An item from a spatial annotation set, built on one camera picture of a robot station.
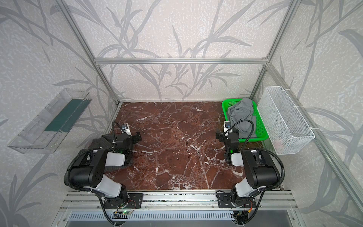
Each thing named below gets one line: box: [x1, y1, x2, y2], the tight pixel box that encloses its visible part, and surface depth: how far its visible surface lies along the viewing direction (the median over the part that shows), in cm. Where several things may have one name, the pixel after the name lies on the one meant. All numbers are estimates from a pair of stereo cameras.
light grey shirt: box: [227, 97, 257, 139], surface depth 109 cm
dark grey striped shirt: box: [88, 133, 134, 173], surface depth 74 cm
